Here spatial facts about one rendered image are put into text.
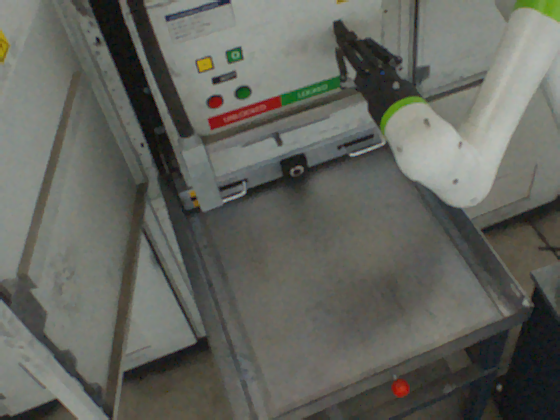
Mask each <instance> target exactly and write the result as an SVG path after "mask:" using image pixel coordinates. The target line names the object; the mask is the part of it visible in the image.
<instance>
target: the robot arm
mask: <svg viewBox="0 0 560 420"><path fill-rule="evenodd" d="M494 2H495V5H496V7H497V9H498V11H499V12H500V13H501V15H502V17H503V18H504V20H505V22H506V26H505V29H504V31H503V34H502V37H501V39H500V42H499V46H498V48H497V51H496V53H495V56H494V58H493V60H492V63H491V66H490V68H489V71H487V73H486V75H485V77H484V79H483V82H482V84H481V87H480V89H479V91H478V93H477V95H476V97H475V99H474V101H473V103H472V104H471V106H470V109H469V111H468V113H466V115H465V116H464V118H463V120H462V121H461V123H460V125H459V127H458V128H457V131H456V130H455V128H454V127H453V126H452V125H451V124H450V123H448V122H447V121H444V120H443V119H442V118H440V117H439V116H438V115H437V114H436V113H435V112H434V111H433V110H432V109H431V107H430V105H429V104H428V103H427V101H425V100H424V99H423V98H422V96H421V95H420V94H419V93H418V91H417V90H416V89H415V86H414V85H413V84H412V83H411V82H410V81H409V80H407V79H401V77H400V76H399V75H398V74H397V71H401V70H402V58H401V57H399V56H396V55H393V54H392V53H391V52H389V51H388V50H387V49H384V48H383V47H382V46H380V45H379V43H377V42H376V41H375V40H373V39H372V38H371V37H366V38H365V39H360V38H358V36H357V35H356V34H355V32H354V31H349V30H348V29H347V27H346V26H345V25H343V23H342V21H341V20H340V19H338V20H334V21H333V29H334V34H335V36H336V43H337V45H338V47H336V48H335V57H336V62H337V66H338V70H339V74H340V77H339V82H340V89H341V90H346V89H347V86H353V88H354V89H355V90H356V91H358V92H360V93H361V95H362V97H363V98H365V100H366V101H367V103H368V112H369V115H370V116H371V118H372V119H373V120H374V122H375V123H376V125H377V126H378V128H379V130H380V132H381V133H382V135H383V136H384V138H386V139H387V141H388V142H389V144H390V146H391V148H392V151H393V154H394V156H395V160H396V163H397V165H398V167H399V168H400V170H401V172H402V173H403V174H404V175H406V176H407V177H408V178H410V179H411V180H413V181H415V182H417V183H420V184H422V185H424V186H425V187H428V188H430V189H431V190H432V191H434V193H435V194H436V195H437V196H438V197H439V198H440V199H441V200H442V201H443V202H445V203H447V204H449V205H451V206H454V207H460V208H464V207H471V206H474V205H476V204H478V203H480V202H481V201H482V200H484V199H485V197H486V196H488V195H489V193H490V190H491V188H492V186H493V183H494V180H495V177H496V174H497V172H498V168H499V165H500V163H501V160H502V158H503V155H504V153H505V149H506V147H507V145H509V142H510V140H511V138H512V136H513V134H514V132H515V128H516V126H517V124H518V122H519V120H520V118H521V116H522V114H523V112H524V111H525V109H526V106H527V104H528V102H530V100H531V98H532V97H533V95H534V93H535V91H536V90H537V88H538V85H539V84H540V87H541V89H542V92H543V94H544V96H545V99H546V101H547V103H548V106H549V109H551V112H552V114H553V117H554V120H555V122H556V125H557V129H558V132H559V134H560V0H494ZM354 51H355V52H354ZM356 52H357V53H358V55H359V56H360V57H361V59H362V60H363V61H362V60H360V58H359V57H358V56H357V54H356ZM343 56H345V57H346V58H347V60H348V61H349V63H350V64H351V66H352V68H353V69H354V71H355V72H356V75H355V78H354V80H353V79H352V77H351V76H350V74H348V70H347V66H346V62H345V58H343ZM378 59H379V60H380V61H381V62H382V63H381V62H379V60H378Z"/></svg>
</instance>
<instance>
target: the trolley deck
mask: <svg viewBox="0 0 560 420"><path fill-rule="evenodd" d="M308 168H309V173H307V174H304V175H301V176H298V177H295V178H292V179H289V180H285V178H284V176H283V177H279V178H276V179H274V180H271V181H268V182H265V183H261V184H258V185H256V186H253V187H250V188H247V191H246V194H245V195H244V196H242V197H238V198H235V199H233V200H230V201H227V202H224V203H223V205H222V206H218V207H215V208H212V209H210V210H207V211H202V209H201V206H196V207H197V210H198V213H200V217H201V220H202V222H203V225H204V228H205V231H206V234H207V237H208V240H209V243H210V246H211V249H212V251H213V254H214V258H215V261H216V264H217V266H218V269H220V272H221V275H222V279H223V281H224V284H225V287H226V290H227V293H228V296H229V298H230V302H231V305H232V308H233V311H234V313H235V316H236V319H237V323H238V326H239V328H241V331H242V334H243V337H244V340H245V343H246V346H247V349H248V352H249V355H250V357H251V360H252V363H253V367H254V370H255V372H256V375H257V378H258V381H259V384H261V387H262V390H263V393H264V396H265V399H266V402H267V404H268V407H269V411H270V414H271V417H272V420H302V419H304V418H306V417H308V416H311V415H313V414H315V413H317V412H320V411H323V410H325V409H328V408H330V406H332V405H334V404H337V403H339V402H341V401H345V400H347V399H349V398H351V397H354V396H356V395H358V394H360V393H363V392H366V391H368V390H371V389H373V388H375V387H377V386H380V385H382V383H384V382H388V381H390V380H392V379H393V377H392V375H391V374H392V373H393V372H395V373H396V375H397V377H399V376H401V375H403V374H407V373H409V372H411V371H414V370H416V369H418V368H420V367H423V366H425V365H428V364H431V362H433V361H435V360H437V359H440V358H442V357H444V356H446V355H450V354H452V353H454V352H457V351H459V350H461V349H463V348H466V347H469V346H471V345H474V344H476V343H478V342H480V340H483V339H485V338H487V337H490V336H493V335H495V334H497V333H500V332H502V331H504V330H506V329H510V328H512V327H514V326H517V325H519V324H521V323H523V322H526V321H528V319H529V316H531V313H532V310H533V307H534V305H533V303H532V302H531V300H529V298H528V297H527V295H526V294H525V296H524V300H523V303H522V307H521V310H522V311H521V312H519V313H516V314H514V315H512V316H508V317H506V318H504V317H503V316H502V314H501V313H500V311H499V310H498V308H497V307H496V305H495V304H494V302H493V301H492V299H491V297H490V295H489V294H487V292H486V291H485V289H484V288H483V287H482V285H481V284H480V282H479V281H478V279H477V278H476V275H475V274H474V272H473V271H472V269H471V268H470V266H469V265H468V263H466V262H465V260H464V259H463V257H462V256H461V253H460V252H459V250H458V249H457V247H456V246H455V244H454V243H453V241H452V240H451V238H450V237H449V235H448V233H447V231H445V230H444V228H443V227H442V226H441V224H440V223H439V221H438V220H437V218H436V217H435V215H434V214H433V211H432V210H431V208H430V207H429V205H428V204H427V202H425V201H424V199H423V198H422V196H421V195H420V193H419V191H418V189H417V188H416V186H415V185H414V183H413V182H412V180H411V179H410V178H408V177H407V176H406V175H404V174H403V173H402V172H401V170H400V168H399V167H398V165H397V163H396V160H395V156H394V154H393V153H392V151H391V149H390V147H389V146H388V144H387V143H384V145H382V146H380V147H377V148H374V149H372V151H369V152H366V153H362V154H359V155H356V156H352V157H351V156H348V155H347V154H345V155H342V156H339V157H336V158H333V159H330V160H327V161H325V162H321V163H318V164H315V165H312V166H309V167H308ZM157 179H158V182H159V186H160V189H161V193H162V196H163V199H164V203H165V206H166V209H167V212H168V216H169V219H170V223H171V226H172V229H173V232H174V236H175V240H176V243H178V246H179V249H180V252H181V255H182V260H183V263H184V266H185V269H186V272H187V276H188V280H189V283H190V286H191V289H192V292H193V296H194V300H195V303H196V306H197V309H199V313H200V316H201V319H202V323H203V326H204V329H205V333H206V336H207V339H208V342H209V346H210V350H211V353H212V356H213V359H214V362H215V366H216V370H217V371H218V373H219V376H220V379H221V382H222V386H223V390H224V393H225V396H226V399H227V402H228V406H229V410H230V413H231V416H232V419H233V420H249V419H248V416H247V413H246V410H245V405H244V402H243V399H242V396H241V393H240V390H239V387H237V383H236V380H235V377H234V374H233V371H232V368H231V365H230V361H229V358H228V355H227V352H226V349H225V346H224V343H223V339H222V336H221V333H220V330H219V327H217V324H216V320H215V317H214V314H213V311H212V308H211V305H210V302H209V298H208V295H207V292H206V289H205V286H204V283H203V280H202V276H201V273H200V270H199V267H197V264H196V261H195V258H194V254H193V251H192V248H191V245H190V242H189V238H188V234H187V231H186V228H185V225H184V222H183V219H182V216H181V212H180V209H179V206H178V203H176V200H175V197H174V194H173V190H172V187H171V184H170V181H169V178H168V175H166V176H163V177H160V178H158V177H157Z"/></svg>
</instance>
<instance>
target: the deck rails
mask: <svg viewBox="0 0 560 420"><path fill-rule="evenodd" d="M162 156H163V159H164V162H165V165H166V168H167V172H168V174H167V175H168V178H169V181H170V184H171V187H172V190H173V194H174V197H175V200H176V203H178V206H179V209H180V212H181V216H182V219H183V222H184V225H185V228H186V231H187V234H188V238H189V242H190V245H191V248H192V251H193V254H194V258H195V261H196V264H197V267H199V270H200V273H201V276H202V280H203V283H204V286H205V289H206V292H207V295H208V298H209V302H210V305H211V308H212V311H213V314H214V317H215V320H216V324H217V327H219V330H220V333H221V336H222V339H223V343H224V346H225V349H226V352H227V355H228V358H229V361H230V365H231V368H232V371H233V374H234V377H235V380H236V383H237V387H239V390H240V393H241V396H242V399H243V402H244V405H245V410H246V413H247V416H248V419H249V420H272V417H271V414H270V411H269V407H268V404H267V402H266V399H265V396H264V393H263V390H262V387H261V384H259V381H258V378H257V375H256V372H255V370H254V367H253V363H252V360H251V357H250V355H249V352H248V349H247V346H246V343H245V340H244V337H243V334H242V331H241V328H239V326H238V323H237V319H236V316H235V313H234V311H233V308H232V305H231V302H230V298H229V296H228V293H227V290H226V287H225V284H224V281H223V279H222V275H221V272H220V269H218V266H217V264H216V261H215V258H214V254H213V251H212V249H211V246H210V243H209V240H208V237H207V234H206V231H205V228H204V225H203V222H202V220H201V217H200V213H198V210H197V207H193V208H191V209H188V210H185V209H184V207H183V204H182V202H181V200H179V198H178V195H176V191H178V190H176V187H175V185H174V183H173V181H172V179H171V174H170V170H169V168H168V165H167V163H166V160H165V158H164V155H162ZM412 182H413V183H414V185H415V186H416V188H417V189H418V191H419V193H420V195H421V196H422V198H423V199H424V201H425V202H427V204H428V205H429V207H430V208H431V210H432V211H433V214H434V215H435V217H436V218H437V220H438V221H439V223H440V224H441V226H442V227H443V228H444V230H445V231H447V233H448V235H449V237H450V238H451V240H452V241H453V243H454V244H455V246H456V247H457V249H458V250H459V252H460V253H461V256H462V257H463V259H464V260H465V262H466V263H468V265H469V266H470V268H471V269H472V271H473V272H474V274H475V275H476V278H477V279H478V281H479V282H480V284H481V285H482V287H483V288H484V289H485V291H486V292H487V294H489V295H490V297H491V299H492V301H493V302H494V304H495V305H496V307H497V308H498V310H499V311H500V313H501V314H502V316H503V317H504V318H506V317H508V316H512V315H514V314H516V313H519V312H521V311H522V310H521V307H522V303H523V300H524V296H525V293H524V292H523V291H522V289H521V288H520V286H519V285H518V284H517V282H516V281H515V279H514V278H513V276H512V274H511V273H510V271H509V270H507V269H506V267H505V266H504V264H503V263H502V262H501V260H500V259H499V258H498V255H497V254H496V252H495V251H494V250H493V248H492V247H491V245H490V244H489V243H488V241H486V240H485V238H484V237H483V236H482V233H481V232H480V230H479V229H478V228H477V226H476V225H475V223H474V222H473V221H472V219H471V218H470V217H469V215H468V214H466V211H465V210H464V209H463V208H460V207H454V206H451V205H449V204H447V203H445V202H443V201H442V200H441V199H440V198H439V197H438V196H437V195H436V194H435V193H434V191H432V190H431V189H430V188H428V187H425V186H424V185H422V184H420V183H417V182H415V181H413V180H412ZM512 284H513V285H514V286H515V288H516V289H517V291H518V292H519V293H520V295H518V293H517V292H516V290H515V289H514V288H513V286H512Z"/></svg>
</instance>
